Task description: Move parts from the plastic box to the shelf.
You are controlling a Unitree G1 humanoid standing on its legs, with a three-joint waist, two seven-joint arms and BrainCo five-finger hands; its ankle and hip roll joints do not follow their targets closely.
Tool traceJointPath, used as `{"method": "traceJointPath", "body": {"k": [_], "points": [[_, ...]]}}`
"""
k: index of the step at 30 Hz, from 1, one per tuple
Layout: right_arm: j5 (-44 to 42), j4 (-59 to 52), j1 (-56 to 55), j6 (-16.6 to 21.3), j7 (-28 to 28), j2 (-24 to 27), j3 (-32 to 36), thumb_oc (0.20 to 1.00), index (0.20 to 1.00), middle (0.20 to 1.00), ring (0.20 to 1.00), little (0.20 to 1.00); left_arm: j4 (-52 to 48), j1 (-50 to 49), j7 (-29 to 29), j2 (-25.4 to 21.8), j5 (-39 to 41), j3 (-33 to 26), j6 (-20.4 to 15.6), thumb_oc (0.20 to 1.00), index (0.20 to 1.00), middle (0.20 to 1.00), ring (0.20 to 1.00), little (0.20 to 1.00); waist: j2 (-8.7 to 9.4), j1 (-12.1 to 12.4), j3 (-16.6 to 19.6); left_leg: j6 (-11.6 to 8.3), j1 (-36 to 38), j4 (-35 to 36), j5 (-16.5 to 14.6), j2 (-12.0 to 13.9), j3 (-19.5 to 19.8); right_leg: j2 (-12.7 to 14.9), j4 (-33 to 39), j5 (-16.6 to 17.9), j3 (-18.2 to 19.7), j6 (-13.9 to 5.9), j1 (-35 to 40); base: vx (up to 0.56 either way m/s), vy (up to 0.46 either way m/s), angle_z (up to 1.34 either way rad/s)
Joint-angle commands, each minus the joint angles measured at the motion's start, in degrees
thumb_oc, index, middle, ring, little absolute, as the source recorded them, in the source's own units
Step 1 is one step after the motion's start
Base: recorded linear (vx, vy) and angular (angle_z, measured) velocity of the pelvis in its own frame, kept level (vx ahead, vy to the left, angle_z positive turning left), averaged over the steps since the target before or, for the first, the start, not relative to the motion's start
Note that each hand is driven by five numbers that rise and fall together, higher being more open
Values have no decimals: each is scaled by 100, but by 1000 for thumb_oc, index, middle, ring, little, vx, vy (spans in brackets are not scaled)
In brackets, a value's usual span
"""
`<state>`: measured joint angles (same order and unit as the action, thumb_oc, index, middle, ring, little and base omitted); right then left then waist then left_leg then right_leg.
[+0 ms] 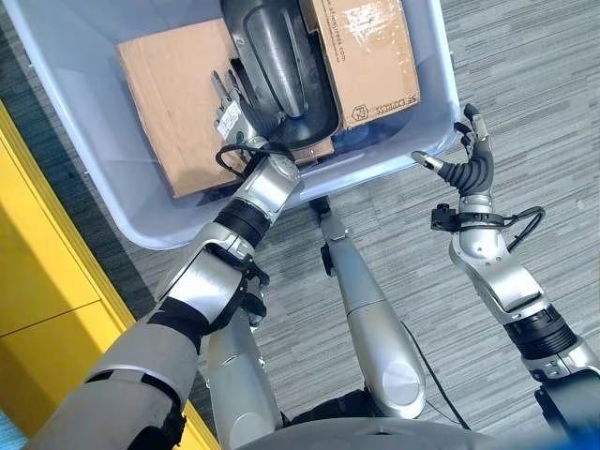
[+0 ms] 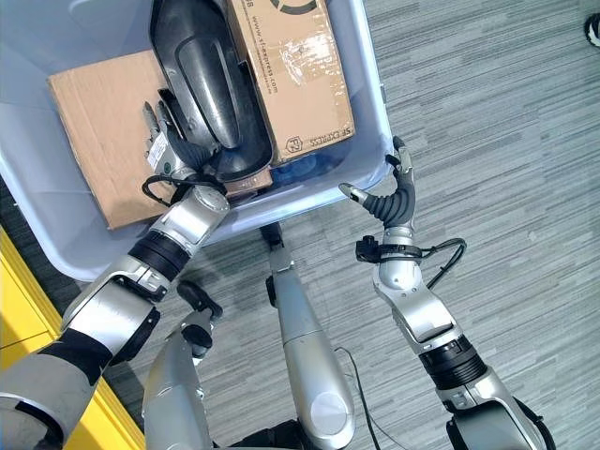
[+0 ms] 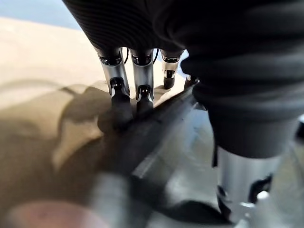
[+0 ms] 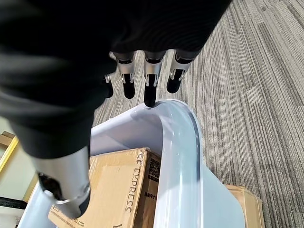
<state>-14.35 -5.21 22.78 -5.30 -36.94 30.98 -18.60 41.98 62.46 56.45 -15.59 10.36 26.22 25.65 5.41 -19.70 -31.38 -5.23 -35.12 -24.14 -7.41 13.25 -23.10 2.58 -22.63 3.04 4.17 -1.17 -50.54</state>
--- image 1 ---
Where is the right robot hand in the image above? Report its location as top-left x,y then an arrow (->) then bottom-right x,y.
411,103 -> 496,198

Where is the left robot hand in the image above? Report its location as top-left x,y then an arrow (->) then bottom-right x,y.
208,68 -> 269,147

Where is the black sole-shaped part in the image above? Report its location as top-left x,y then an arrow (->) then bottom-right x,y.
219,0 -> 341,152

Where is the plain flat cardboard box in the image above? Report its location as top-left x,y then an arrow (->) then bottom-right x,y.
114,17 -> 336,200

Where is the translucent plastic storage box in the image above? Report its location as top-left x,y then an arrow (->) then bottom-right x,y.
3,0 -> 458,250

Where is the printed cardboard box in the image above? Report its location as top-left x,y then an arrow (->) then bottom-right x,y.
297,0 -> 422,131

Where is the yellow metal shelf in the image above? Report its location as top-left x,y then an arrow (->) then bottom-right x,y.
0,100 -> 221,450

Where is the right silver robot leg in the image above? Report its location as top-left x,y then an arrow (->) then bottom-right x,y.
309,196 -> 428,420

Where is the silver robot leg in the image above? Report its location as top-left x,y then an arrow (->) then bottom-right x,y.
309,196 -> 428,420
205,280 -> 283,450

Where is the left silver robot leg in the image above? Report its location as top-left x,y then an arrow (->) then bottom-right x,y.
205,280 -> 283,450

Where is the grey robot torso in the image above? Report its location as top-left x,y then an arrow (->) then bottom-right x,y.
233,387 -> 600,450

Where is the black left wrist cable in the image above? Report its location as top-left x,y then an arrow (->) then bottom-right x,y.
215,142 -> 294,177

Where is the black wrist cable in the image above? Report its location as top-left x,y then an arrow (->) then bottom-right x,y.
215,142 -> 294,177
457,206 -> 547,252

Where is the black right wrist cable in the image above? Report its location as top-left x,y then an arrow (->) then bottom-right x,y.
457,206 -> 547,252

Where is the thin black floor cable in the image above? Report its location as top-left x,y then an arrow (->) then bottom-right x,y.
401,320 -> 472,430

